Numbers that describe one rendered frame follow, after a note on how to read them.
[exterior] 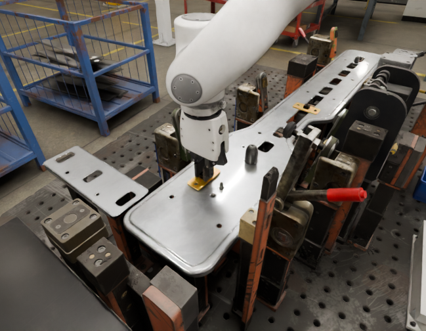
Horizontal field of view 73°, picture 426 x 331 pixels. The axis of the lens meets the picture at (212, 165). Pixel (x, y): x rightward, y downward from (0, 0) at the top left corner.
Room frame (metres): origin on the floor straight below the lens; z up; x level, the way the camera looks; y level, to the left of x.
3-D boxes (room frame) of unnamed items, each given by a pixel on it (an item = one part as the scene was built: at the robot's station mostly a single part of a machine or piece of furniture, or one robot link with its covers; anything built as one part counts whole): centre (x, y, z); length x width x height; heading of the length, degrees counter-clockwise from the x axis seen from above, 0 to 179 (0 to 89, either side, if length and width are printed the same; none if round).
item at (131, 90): (2.79, 1.28, 0.47); 1.20 x 0.80 x 0.95; 60
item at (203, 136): (0.50, 0.02, 1.14); 0.10 x 0.07 x 0.11; 52
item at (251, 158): (0.57, -0.10, 1.02); 0.03 x 0.03 x 0.07
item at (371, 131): (0.53, -0.34, 0.91); 0.07 x 0.05 x 0.42; 52
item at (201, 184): (0.50, 0.02, 1.01); 0.08 x 0.04 x 0.01; 142
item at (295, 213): (0.37, -0.15, 0.88); 0.07 x 0.06 x 0.35; 52
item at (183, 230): (0.86, -0.31, 1.00); 1.38 x 0.22 x 0.02; 142
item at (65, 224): (0.33, 0.25, 0.88); 0.08 x 0.08 x 0.36; 52
